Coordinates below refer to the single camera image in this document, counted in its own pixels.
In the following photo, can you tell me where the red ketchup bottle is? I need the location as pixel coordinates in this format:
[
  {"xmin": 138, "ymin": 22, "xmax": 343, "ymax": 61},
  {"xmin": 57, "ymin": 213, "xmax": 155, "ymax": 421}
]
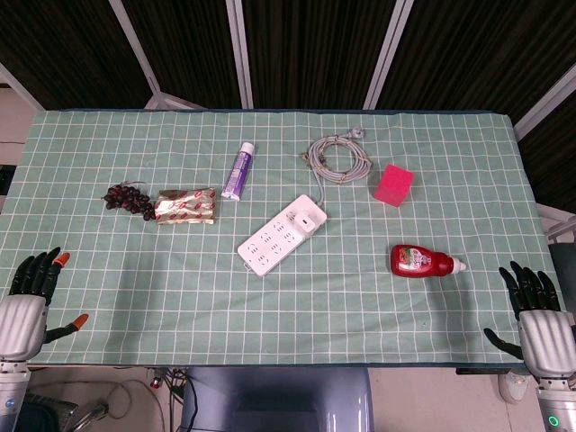
[{"xmin": 390, "ymin": 243, "xmax": 468, "ymax": 278}]

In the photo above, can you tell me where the white plug adapter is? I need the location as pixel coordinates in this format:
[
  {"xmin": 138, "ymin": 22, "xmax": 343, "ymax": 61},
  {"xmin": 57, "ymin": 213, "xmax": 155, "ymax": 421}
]
[{"xmin": 291, "ymin": 206, "xmax": 329, "ymax": 239}]

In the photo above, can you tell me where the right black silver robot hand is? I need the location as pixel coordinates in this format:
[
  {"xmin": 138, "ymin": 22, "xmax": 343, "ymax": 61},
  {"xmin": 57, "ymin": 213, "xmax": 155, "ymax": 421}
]
[{"xmin": 483, "ymin": 260, "xmax": 576, "ymax": 380}]

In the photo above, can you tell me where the white shoe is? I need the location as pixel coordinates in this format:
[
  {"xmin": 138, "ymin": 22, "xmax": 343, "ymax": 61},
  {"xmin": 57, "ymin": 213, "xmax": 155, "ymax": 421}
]
[{"xmin": 498, "ymin": 371, "xmax": 530, "ymax": 403}]

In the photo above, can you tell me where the pink sponge cube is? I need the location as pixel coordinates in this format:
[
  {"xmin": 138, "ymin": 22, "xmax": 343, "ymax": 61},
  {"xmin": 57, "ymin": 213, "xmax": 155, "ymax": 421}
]
[{"xmin": 367, "ymin": 163, "xmax": 416, "ymax": 209}]

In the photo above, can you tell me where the blue-grey robot torso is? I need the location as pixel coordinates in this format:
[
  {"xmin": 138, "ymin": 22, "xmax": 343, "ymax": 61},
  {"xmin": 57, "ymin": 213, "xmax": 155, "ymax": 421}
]
[{"xmin": 181, "ymin": 366, "xmax": 374, "ymax": 432}]

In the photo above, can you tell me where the purple toothpaste tube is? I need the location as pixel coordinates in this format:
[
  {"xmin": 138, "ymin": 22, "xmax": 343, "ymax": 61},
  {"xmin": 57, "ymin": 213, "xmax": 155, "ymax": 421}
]
[{"xmin": 220, "ymin": 141, "xmax": 257, "ymax": 202}]

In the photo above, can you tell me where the green checked tablecloth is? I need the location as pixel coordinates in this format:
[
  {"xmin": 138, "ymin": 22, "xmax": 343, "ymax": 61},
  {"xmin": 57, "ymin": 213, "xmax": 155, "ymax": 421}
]
[{"xmin": 0, "ymin": 109, "xmax": 559, "ymax": 366}]

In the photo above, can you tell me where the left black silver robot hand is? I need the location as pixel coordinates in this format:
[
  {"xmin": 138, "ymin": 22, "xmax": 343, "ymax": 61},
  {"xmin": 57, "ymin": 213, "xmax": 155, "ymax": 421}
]
[{"xmin": 0, "ymin": 246, "xmax": 90, "ymax": 362}]

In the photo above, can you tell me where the grey cable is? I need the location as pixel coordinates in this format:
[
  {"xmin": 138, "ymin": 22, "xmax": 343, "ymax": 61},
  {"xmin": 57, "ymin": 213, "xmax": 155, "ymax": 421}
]
[{"xmin": 300, "ymin": 128, "xmax": 374, "ymax": 204}]

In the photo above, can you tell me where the dark red grape bunch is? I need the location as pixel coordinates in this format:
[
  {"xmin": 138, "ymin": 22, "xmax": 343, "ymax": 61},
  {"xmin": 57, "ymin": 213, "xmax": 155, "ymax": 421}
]
[{"xmin": 102, "ymin": 180, "xmax": 157, "ymax": 222}]

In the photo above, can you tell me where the white power strip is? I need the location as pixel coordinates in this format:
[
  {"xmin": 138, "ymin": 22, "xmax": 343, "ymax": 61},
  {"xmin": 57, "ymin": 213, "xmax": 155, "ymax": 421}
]
[{"xmin": 237, "ymin": 193, "xmax": 329, "ymax": 278}]

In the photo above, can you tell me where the dark chair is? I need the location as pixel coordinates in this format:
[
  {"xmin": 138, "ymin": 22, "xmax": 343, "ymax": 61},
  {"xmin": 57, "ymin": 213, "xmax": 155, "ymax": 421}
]
[{"xmin": 551, "ymin": 241, "xmax": 576, "ymax": 311}]

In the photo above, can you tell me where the white partition frame post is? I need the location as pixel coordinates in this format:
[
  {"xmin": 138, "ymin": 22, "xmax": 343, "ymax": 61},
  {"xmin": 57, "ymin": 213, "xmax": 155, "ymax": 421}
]
[
  {"xmin": 109, "ymin": 0, "xmax": 199, "ymax": 111},
  {"xmin": 363, "ymin": 0, "xmax": 414, "ymax": 110},
  {"xmin": 0, "ymin": 60, "xmax": 46, "ymax": 112},
  {"xmin": 226, "ymin": 0, "xmax": 254, "ymax": 110},
  {"xmin": 512, "ymin": 62, "xmax": 576, "ymax": 141}
]

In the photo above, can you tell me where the gold foil snack bag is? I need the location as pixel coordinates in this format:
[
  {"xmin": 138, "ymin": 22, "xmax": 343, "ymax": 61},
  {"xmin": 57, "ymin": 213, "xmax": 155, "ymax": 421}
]
[{"xmin": 154, "ymin": 186, "xmax": 218, "ymax": 226}]

